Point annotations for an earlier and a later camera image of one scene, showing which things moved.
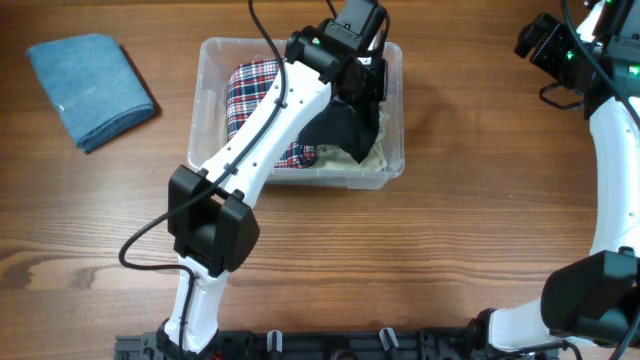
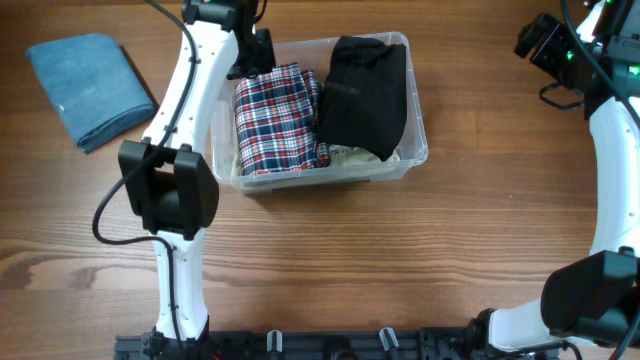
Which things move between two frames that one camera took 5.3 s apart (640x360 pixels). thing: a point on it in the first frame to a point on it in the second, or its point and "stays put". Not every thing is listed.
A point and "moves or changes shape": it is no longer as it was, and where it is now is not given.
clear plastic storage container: [351, 144] moves or changes shape
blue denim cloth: [92, 86] stays put
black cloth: [354, 128] moves or changes shape
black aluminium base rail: [335, 344] stays put
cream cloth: [340, 159] moves or changes shape
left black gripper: [379, 90] to [268, 64]
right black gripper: [532, 35] stays put
